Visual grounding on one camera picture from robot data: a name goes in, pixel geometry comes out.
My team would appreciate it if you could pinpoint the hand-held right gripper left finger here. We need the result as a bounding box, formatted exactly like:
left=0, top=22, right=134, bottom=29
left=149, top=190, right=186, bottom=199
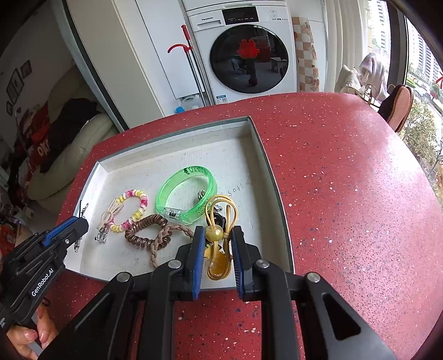
left=38, top=226, right=206, bottom=360

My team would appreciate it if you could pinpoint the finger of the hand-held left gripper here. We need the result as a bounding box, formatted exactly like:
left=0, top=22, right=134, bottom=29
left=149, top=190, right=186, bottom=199
left=41, top=217, right=86, bottom=248
left=44, top=219, right=90, bottom=259

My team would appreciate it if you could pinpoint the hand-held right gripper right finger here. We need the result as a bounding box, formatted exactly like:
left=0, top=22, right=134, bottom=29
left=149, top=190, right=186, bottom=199
left=231, top=225, right=397, bottom=360

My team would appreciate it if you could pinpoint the silver metal hair clip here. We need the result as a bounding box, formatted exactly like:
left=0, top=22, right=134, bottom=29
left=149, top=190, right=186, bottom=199
left=73, top=200, right=90, bottom=252

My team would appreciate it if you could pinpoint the yellow beaded hair tie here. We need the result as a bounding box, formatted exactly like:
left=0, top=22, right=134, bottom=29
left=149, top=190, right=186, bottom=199
left=204, top=194, right=239, bottom=281

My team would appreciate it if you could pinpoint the beige bunny hair clip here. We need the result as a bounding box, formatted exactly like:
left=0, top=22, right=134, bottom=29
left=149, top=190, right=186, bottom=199
left=100, top=199, right=127, bottom=229

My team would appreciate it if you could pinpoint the beige braided hair tie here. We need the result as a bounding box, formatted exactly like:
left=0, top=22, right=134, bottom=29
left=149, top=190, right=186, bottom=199
left=150, top=223, right=195, bottom=270

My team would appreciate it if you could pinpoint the black blue hair tie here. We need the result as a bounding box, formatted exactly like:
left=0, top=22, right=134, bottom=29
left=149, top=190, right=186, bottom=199
left=208, top=212, right=228, bottom=229

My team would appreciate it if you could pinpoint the green translucent bangle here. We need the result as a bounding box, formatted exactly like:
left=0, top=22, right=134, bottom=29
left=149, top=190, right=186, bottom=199
left=155, top=165, right=218, bottom=225

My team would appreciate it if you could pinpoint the pink yellow beaded bracelet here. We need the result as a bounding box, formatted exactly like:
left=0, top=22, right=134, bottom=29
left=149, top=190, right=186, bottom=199
left=95, top=189, right=149, bottom=245

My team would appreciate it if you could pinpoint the grey jewelry tray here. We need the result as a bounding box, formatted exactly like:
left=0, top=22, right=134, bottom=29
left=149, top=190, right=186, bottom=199
left=64, top=116, right=295, bottom=290

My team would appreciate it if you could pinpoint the person's left hand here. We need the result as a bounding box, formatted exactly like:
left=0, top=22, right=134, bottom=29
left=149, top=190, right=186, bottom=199
left=7, top=305, right=58, bottom=360

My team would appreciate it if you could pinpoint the cream sofa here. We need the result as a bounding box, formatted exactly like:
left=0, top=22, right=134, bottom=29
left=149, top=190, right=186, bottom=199
left=28, top=66, right=120, bottom=212

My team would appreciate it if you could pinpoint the red printed cloth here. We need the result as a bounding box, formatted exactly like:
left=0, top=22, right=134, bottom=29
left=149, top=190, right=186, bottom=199
left=16, top=104, right=53, bottom=167

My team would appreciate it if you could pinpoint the dark clothes pile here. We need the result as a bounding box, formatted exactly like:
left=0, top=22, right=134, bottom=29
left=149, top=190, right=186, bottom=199
left=45, top=98, right=104, bottom=163

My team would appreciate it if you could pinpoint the white plastic jug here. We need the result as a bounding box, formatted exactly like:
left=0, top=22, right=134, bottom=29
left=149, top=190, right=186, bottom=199
left=175, top=94, right=203, bottom=113

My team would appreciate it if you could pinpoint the white tall cabinet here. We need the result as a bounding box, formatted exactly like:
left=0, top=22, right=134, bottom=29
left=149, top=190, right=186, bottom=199
left=66, top=0, right=212, bottom=130

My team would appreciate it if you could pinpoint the beige cloth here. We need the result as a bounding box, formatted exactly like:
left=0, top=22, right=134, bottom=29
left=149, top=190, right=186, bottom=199
left=334, top=65, right=364, bottom=96

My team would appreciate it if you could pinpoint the brown chair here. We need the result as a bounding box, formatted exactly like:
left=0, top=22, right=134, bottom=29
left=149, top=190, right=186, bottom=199
left=378, top=84, right=414, bottom=133

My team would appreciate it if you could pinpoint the white washing machine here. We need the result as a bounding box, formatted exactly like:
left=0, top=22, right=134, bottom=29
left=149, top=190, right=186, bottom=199
left=182, top=0, right=298, bottom=104

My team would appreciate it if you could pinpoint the pink fluffy towel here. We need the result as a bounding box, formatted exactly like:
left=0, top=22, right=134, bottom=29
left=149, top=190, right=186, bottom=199
left=358, top=52, right=390, bottom=101

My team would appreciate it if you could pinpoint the white curtain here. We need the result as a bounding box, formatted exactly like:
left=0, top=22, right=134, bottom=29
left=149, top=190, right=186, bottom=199
left=323, top=0, right=371, bottom=91

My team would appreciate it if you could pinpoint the brown spiral hair tie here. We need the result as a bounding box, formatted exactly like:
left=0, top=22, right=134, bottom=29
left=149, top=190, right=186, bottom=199
left=125, top=214, right=172, bottom=247

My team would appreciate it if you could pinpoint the large dark picture frame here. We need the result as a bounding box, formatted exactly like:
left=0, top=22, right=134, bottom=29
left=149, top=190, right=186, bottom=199
left=6, top=68, right=24, bottom=104

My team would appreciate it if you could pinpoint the red handled mop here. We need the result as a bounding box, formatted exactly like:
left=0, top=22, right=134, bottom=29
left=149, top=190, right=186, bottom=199
left=168, top=24, right=212, bottom=106

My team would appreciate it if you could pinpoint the gold wire rack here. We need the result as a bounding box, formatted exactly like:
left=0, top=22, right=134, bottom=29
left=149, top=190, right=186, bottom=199
left=360, top=85, right=382, bottom=106

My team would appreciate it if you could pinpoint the checkered wall panel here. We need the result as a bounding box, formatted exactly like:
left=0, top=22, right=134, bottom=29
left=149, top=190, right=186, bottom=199
left=291, top=16, right=321, bottom=92

